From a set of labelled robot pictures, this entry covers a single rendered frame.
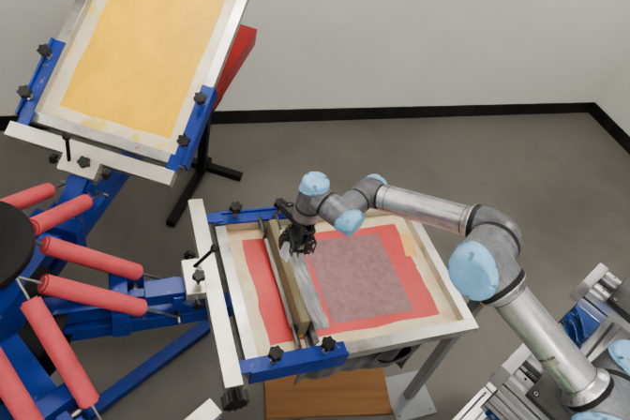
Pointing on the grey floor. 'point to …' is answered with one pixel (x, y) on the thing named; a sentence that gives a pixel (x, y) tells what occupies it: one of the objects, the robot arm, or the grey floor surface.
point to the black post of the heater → (201, 175)
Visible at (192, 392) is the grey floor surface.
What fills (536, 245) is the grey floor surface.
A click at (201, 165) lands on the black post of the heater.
